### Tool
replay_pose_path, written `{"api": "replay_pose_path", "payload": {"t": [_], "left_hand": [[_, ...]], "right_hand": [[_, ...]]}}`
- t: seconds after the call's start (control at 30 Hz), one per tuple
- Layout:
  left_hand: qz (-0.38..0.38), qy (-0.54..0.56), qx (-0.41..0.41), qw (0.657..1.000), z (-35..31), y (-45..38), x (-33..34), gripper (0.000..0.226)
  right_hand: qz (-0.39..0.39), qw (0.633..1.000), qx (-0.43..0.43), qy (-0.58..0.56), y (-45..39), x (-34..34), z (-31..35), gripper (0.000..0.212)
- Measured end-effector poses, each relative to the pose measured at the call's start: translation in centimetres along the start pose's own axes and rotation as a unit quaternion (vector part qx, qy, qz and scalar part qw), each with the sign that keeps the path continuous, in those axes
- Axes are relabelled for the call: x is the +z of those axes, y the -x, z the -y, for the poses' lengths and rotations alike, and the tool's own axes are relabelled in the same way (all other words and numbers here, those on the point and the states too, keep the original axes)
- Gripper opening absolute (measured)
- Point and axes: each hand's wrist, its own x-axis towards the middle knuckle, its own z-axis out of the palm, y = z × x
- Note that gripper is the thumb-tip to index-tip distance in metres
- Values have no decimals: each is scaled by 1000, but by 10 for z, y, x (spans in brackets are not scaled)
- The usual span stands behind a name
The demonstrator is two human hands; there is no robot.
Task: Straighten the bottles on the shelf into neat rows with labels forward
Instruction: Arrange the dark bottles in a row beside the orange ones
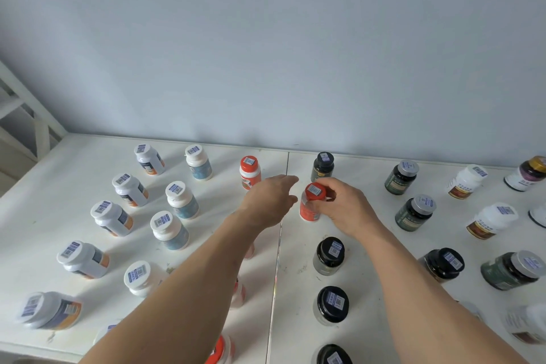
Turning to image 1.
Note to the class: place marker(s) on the person's right hand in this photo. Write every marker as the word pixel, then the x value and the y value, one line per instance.
pixel 350 210

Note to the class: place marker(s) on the person's left hand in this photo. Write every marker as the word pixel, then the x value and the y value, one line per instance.
pixel 268 201

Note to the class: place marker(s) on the red bottle red cap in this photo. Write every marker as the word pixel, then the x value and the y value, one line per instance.
pixel 222 353
pixel 308 212
pixel 250 171
pixel 239 293
pixel 250 250

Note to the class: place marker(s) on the black bottle black cap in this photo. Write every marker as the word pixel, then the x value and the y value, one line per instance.
pixel 332 356
pixel 443 264
pixel 323 165
pixel 328 255
pixel 332 305

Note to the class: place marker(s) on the white bottle orange label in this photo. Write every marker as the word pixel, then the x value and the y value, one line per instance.
pixel 83 259
pixel 149 159
pixel 111 218
pixel 49 310
pixel 130 190

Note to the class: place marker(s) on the gold cap bottles group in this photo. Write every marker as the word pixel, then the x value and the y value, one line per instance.
pixel 527 174

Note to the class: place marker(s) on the white bottle gold cap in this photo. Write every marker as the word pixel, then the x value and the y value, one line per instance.
pixel 539 216

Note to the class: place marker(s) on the person's left forearm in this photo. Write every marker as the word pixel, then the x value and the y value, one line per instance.
pixel 179 304

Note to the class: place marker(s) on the person's right forearm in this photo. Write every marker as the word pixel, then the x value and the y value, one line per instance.
pixel 435 308

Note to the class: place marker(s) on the white metal shelf rack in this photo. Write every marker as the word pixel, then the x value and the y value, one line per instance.
pixel 294 291

